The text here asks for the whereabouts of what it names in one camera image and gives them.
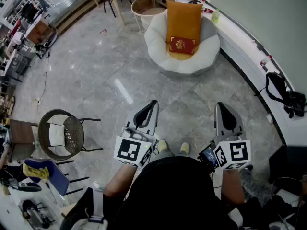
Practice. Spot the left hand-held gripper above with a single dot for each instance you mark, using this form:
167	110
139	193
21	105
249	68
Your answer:
127	150

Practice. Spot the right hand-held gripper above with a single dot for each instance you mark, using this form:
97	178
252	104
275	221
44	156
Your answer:
237	152

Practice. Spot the white beanbag chair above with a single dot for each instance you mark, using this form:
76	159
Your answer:
156	44

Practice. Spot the red book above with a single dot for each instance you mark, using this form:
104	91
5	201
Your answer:
182	45

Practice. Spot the person's left forearm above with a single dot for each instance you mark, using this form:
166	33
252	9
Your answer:
122	181

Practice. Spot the person's right forearm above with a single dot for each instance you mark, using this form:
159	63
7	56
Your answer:
232	186

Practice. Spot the round wooden side table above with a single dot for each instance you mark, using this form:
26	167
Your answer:
144	6

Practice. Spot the person's left yellow shoe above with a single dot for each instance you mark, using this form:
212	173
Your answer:
163	146

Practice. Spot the person's yellow shoe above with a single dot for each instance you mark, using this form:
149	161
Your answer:
163	146
184	148

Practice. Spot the black screen device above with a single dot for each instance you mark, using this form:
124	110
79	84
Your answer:
208	156

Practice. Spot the person's grey trousers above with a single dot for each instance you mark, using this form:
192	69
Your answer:
165	154

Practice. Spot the person's right yellow shoe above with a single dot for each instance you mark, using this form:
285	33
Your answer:
184	148

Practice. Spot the round wicker chair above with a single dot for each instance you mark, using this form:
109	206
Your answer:
74	133

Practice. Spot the small white bottle red cap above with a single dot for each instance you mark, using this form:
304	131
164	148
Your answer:
265	61

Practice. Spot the person's black top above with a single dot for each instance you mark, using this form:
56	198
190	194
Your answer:
172	188

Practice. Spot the black cabinet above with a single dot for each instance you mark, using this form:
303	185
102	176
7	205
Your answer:
292	162

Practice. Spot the white window ledge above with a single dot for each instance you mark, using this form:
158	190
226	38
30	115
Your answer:
239	47

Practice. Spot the white chair cushion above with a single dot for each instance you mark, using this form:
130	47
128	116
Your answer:
57	134

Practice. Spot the blue chair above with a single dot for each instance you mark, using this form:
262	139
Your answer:
57	178

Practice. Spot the green drink bottle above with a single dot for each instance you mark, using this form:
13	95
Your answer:
215	17

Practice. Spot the orange cushion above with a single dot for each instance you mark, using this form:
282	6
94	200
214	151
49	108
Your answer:
183	20

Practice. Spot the white roller blind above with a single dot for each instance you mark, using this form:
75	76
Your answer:
263	13

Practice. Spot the flat cardboard sheet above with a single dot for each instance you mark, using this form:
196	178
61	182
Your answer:
68	210

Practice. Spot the yellow cloth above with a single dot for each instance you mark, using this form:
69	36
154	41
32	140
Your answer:
36	172

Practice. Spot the small brown table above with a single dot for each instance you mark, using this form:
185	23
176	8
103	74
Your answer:
21	133

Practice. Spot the wooden step platform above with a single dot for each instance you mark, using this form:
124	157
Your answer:
72	18

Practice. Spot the brown box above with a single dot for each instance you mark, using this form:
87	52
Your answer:
39	32

